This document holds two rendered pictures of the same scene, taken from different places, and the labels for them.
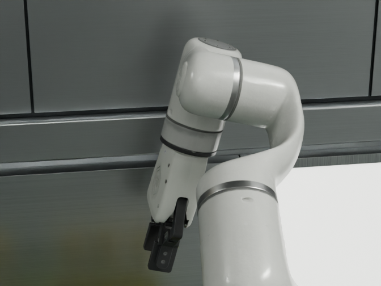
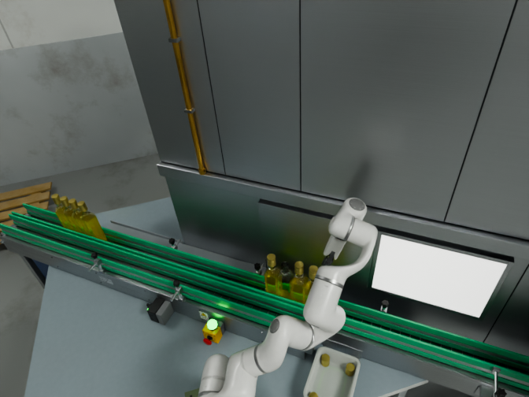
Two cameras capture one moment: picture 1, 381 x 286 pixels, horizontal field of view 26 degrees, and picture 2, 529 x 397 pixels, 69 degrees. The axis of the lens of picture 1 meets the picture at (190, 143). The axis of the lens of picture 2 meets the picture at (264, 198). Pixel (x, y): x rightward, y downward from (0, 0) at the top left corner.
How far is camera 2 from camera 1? 65 cm
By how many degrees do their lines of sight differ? 36
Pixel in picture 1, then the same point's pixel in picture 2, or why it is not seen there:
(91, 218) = (316, 230)
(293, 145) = (358, 265)
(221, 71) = (342, 228)
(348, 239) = (420, 268)
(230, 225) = (316, 293)
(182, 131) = not seen: hidden behind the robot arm
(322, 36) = (424, 194)
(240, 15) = (386, 179)
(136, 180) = not seen: hidden behind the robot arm
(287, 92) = (368, 240)
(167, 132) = not seen: hidden behind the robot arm
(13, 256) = (288, 232)
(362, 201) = (429, 258)
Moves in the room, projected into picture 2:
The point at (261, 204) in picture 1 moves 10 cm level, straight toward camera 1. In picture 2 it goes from (330, 289) to (310, 315)
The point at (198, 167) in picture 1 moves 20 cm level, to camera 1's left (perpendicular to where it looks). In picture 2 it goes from (340, 244) to (286, 223)
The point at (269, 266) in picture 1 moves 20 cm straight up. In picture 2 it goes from (321, 313) to (323, 266)
